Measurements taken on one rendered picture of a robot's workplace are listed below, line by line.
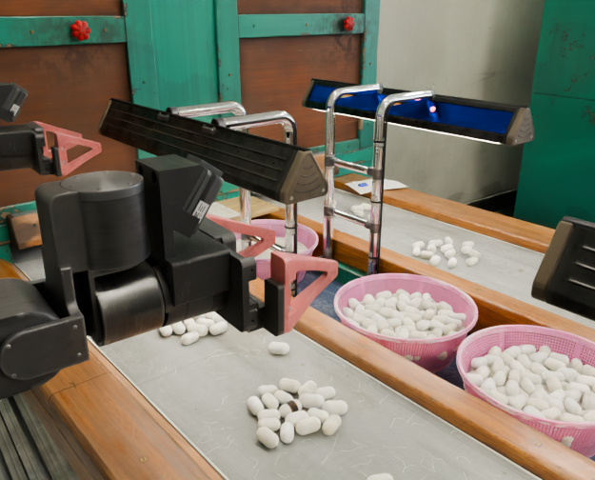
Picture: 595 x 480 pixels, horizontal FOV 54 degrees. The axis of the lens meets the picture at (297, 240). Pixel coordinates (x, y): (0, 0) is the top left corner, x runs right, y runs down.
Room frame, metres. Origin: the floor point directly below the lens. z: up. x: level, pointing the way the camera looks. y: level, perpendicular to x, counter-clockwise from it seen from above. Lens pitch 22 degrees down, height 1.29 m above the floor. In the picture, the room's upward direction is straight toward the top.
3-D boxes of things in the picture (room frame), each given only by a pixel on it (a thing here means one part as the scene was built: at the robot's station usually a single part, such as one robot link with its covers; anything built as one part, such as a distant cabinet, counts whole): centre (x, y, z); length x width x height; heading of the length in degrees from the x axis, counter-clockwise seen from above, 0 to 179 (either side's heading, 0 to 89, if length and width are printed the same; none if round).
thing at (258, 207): (1.48, 0.22, 0.77); 0.33 x 0.15 x 0.01; 130
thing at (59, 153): (0.94, 0.37, 1.07); 0.09 x 0.07 x 0.07; 127
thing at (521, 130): (1.37, -0.24, 1.08); 0.62 x 0.08 x 0.07; 40
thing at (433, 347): (0.98, -0.20, 0.72); 0.27 x 0.27 x 0.10
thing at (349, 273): (1.31, -0.18, 0.90); 0.20 x 0.19 x 0.45; 40
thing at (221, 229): (0.51, 0.05, 1.07); 0.09 x 0.07 x 0.07; 127
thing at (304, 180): (1.01, 0.19, 1.08); 0.62 x 0.08 x 0.07; 40
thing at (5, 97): (0.92, 0.45, 1.13); 0.07 x 0.06 x 0.11; 37
